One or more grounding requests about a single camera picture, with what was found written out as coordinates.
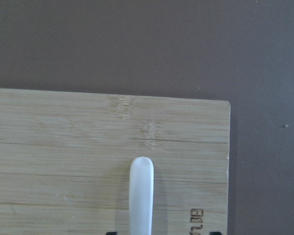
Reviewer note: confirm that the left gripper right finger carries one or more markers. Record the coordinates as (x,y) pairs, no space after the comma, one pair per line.
(215,233)

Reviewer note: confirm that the white plastic spoon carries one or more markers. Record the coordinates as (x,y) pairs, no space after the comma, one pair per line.
(141,187)

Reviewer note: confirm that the bamboo cutting board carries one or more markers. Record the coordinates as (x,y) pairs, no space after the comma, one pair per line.
(65,160)

